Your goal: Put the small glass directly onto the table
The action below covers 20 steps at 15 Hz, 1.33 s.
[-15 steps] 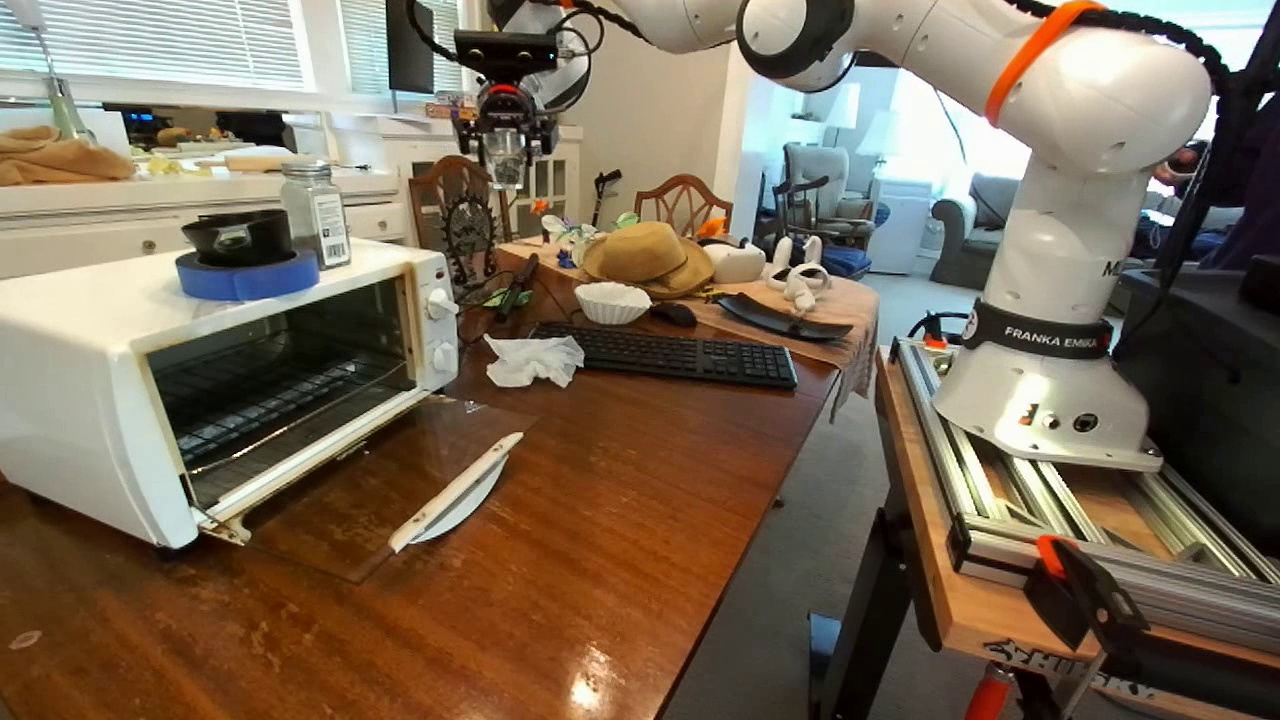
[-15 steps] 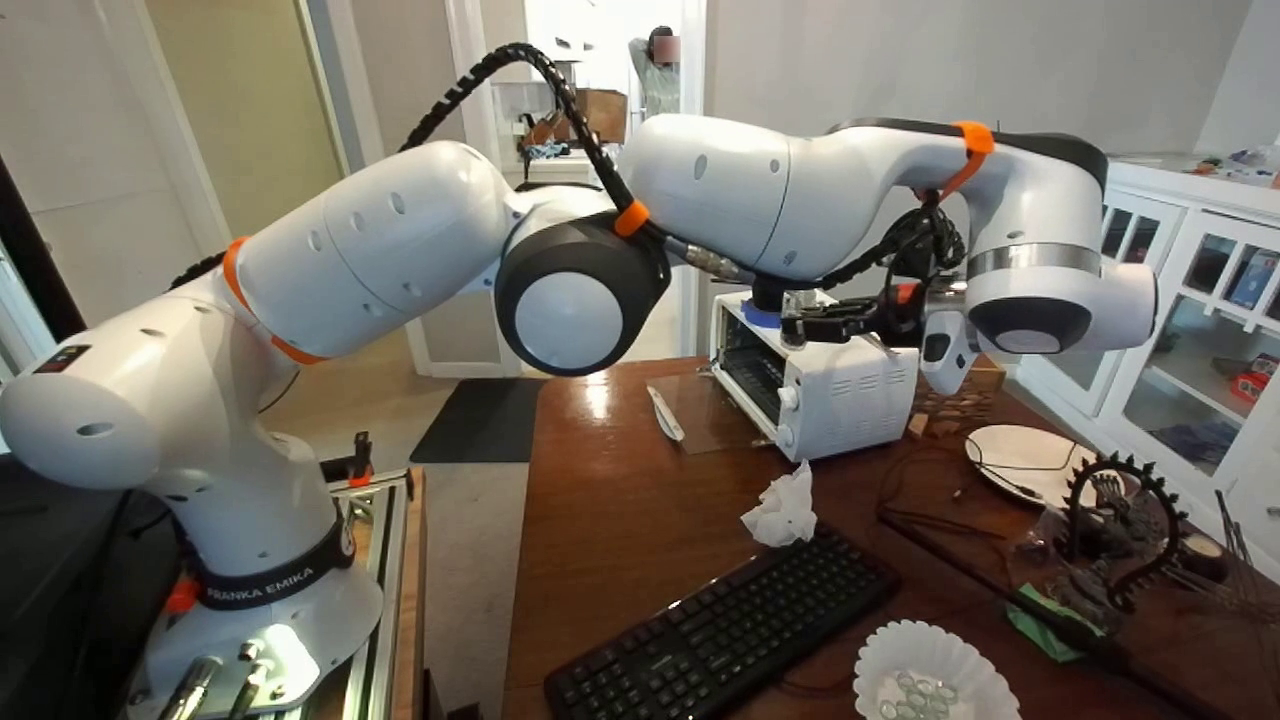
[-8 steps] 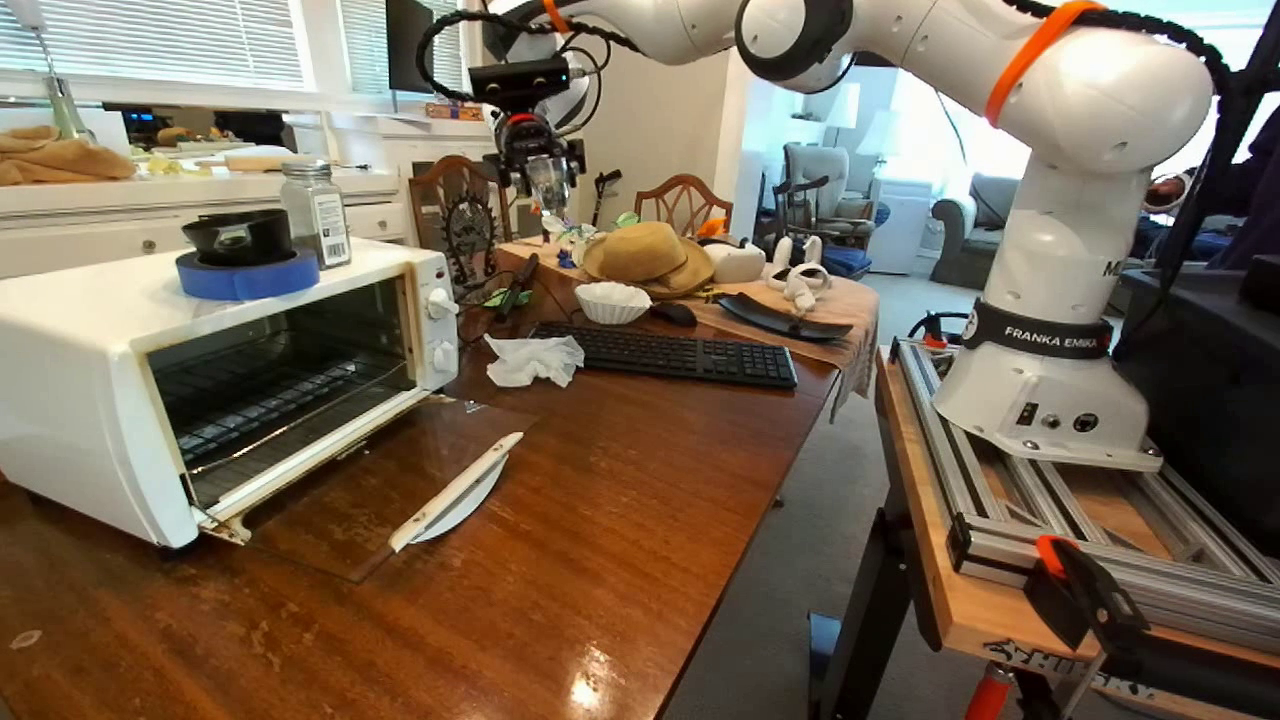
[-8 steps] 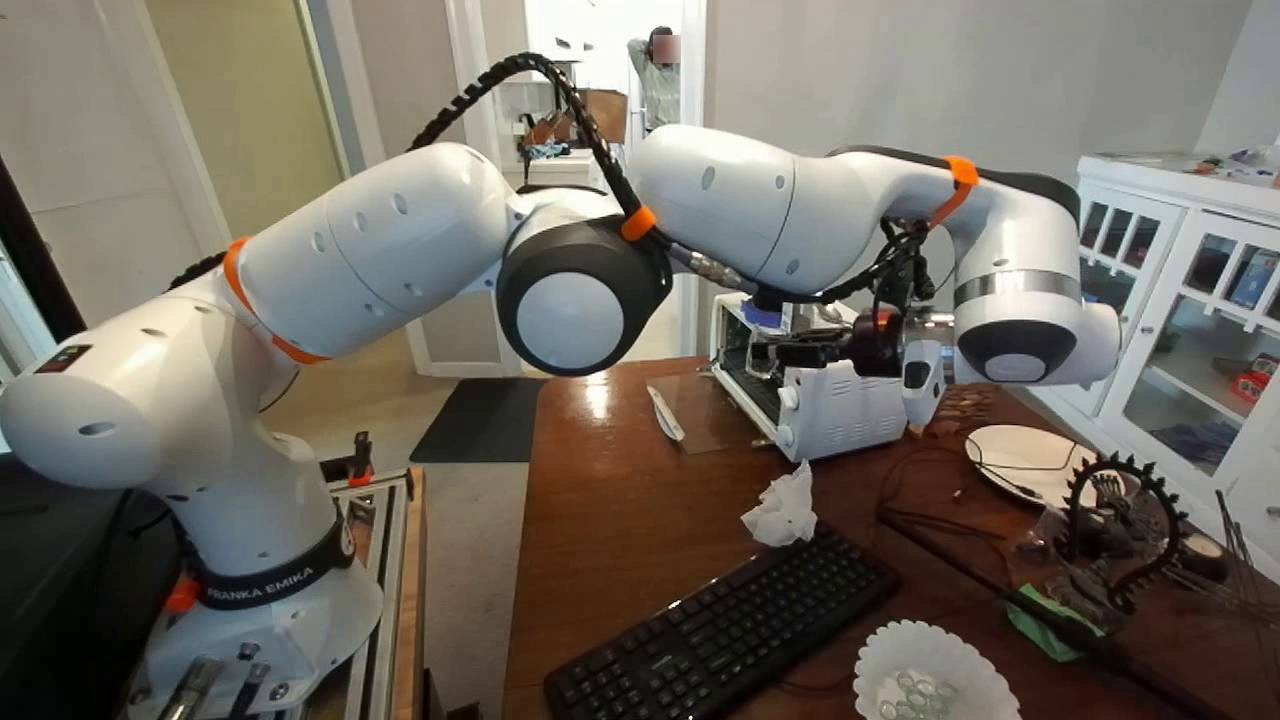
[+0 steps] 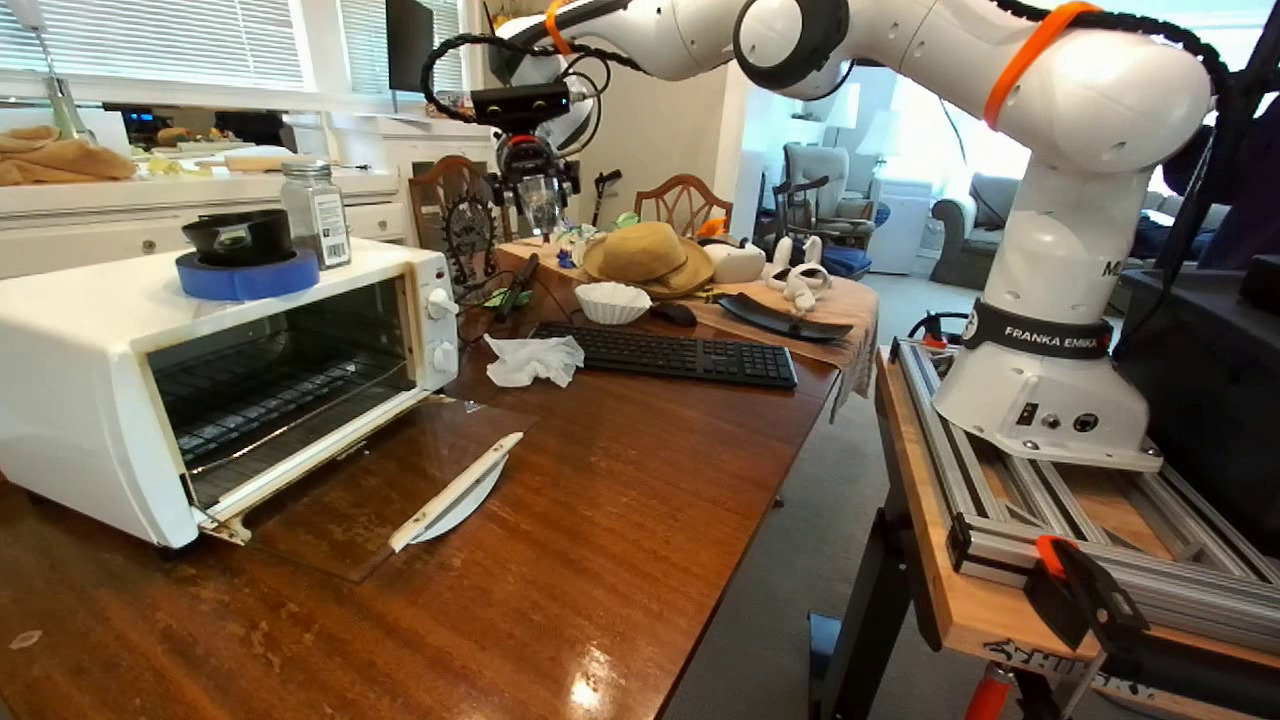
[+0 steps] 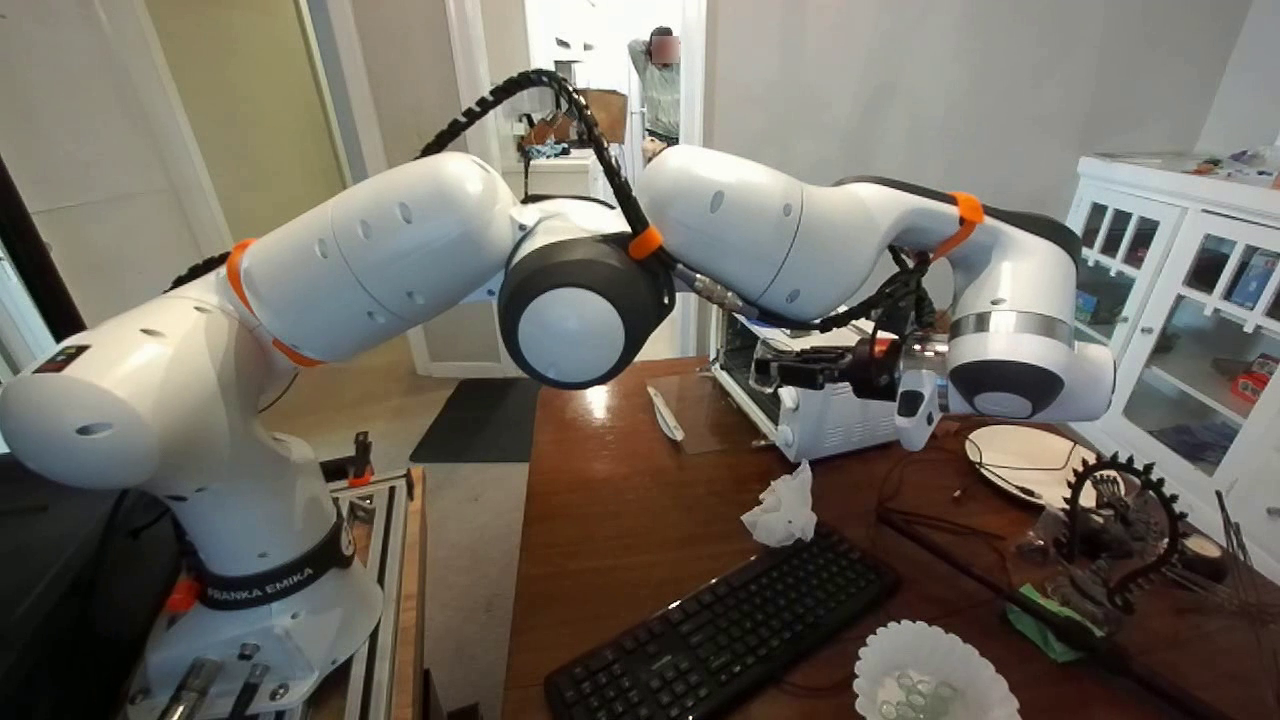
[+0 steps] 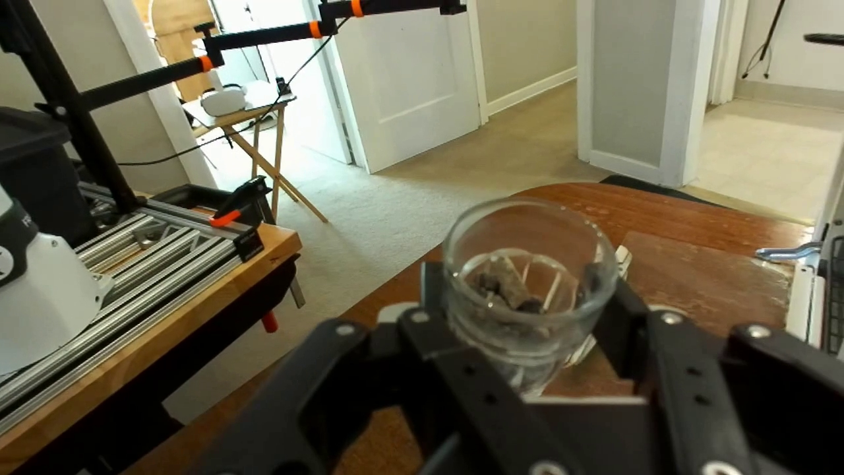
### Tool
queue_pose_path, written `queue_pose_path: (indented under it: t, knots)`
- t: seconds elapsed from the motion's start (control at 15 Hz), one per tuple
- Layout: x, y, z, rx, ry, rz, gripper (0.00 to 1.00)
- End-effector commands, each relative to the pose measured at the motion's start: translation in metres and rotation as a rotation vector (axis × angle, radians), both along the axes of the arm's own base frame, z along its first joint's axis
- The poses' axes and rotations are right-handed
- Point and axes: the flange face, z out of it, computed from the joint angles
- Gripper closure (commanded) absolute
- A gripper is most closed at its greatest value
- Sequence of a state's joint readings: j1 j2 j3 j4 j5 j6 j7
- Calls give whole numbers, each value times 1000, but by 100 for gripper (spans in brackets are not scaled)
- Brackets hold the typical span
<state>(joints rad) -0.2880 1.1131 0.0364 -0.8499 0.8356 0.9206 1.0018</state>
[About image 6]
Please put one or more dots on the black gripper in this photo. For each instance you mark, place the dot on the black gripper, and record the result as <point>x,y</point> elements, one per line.
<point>852,367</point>

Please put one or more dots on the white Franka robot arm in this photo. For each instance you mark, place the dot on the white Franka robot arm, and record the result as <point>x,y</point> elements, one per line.
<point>373,252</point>

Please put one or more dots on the white toaster oven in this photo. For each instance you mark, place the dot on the white toaster oven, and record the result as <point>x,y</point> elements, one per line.
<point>827,425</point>

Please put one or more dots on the crumpled white tissue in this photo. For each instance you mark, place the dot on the crumpled white tissue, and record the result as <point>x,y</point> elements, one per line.
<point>784,515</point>

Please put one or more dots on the white plate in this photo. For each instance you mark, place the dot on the white plate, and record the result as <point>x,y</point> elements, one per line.
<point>1023,466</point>

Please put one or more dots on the black gear-shaped ornament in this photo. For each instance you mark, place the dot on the black gear-shaped ornament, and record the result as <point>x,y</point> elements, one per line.
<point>1126,471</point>

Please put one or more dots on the black computer keyboard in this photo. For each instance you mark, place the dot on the black computer keyboard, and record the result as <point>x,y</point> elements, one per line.
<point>721,635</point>

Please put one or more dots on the white fluted coffee filter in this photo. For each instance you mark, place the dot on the white fluted coffee filter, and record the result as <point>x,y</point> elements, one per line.
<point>932,675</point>

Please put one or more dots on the green flat item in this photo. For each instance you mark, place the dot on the green flat item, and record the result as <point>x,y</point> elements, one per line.
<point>1054,625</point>

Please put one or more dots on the person in red cap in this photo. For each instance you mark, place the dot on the person in red cap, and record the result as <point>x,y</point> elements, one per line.
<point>657,95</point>

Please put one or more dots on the white glass-door cabinet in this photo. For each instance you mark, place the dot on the white glass-door cabinet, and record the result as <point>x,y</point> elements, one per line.
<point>1161,194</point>

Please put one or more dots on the white kitchen counter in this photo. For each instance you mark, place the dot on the white kitchen counter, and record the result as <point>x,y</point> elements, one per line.
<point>555,174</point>

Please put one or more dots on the black floor mat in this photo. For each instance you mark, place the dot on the black floor mat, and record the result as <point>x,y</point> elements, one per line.
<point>483,421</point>

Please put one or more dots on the small round brown item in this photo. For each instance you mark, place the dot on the small round brown item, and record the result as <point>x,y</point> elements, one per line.
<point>1205,553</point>

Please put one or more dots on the black orange clamp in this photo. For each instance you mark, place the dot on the black orange clamp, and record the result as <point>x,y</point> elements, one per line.
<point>363,463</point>

